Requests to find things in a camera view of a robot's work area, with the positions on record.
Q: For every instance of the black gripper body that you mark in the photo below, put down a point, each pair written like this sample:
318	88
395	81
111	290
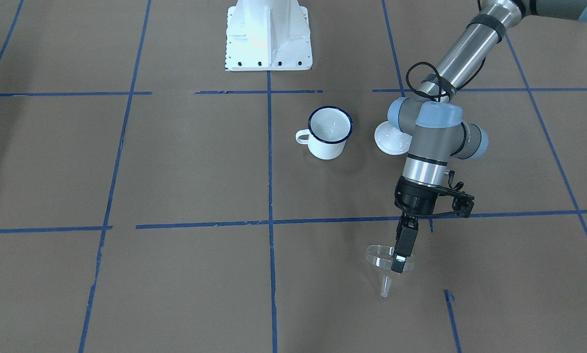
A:
414	200

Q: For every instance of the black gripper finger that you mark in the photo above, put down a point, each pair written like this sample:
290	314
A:
406	234

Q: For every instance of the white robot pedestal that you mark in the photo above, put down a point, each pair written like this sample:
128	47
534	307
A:
266	35

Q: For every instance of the white cup lid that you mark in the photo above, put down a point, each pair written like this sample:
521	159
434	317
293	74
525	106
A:
391	140

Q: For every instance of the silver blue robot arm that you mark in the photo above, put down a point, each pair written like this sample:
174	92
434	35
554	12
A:
436	126

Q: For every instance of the white enamel cup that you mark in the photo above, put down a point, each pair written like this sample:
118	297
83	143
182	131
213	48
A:
328	129

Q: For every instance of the clear plastic funnel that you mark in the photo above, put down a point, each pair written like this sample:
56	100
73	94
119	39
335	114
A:
381	257

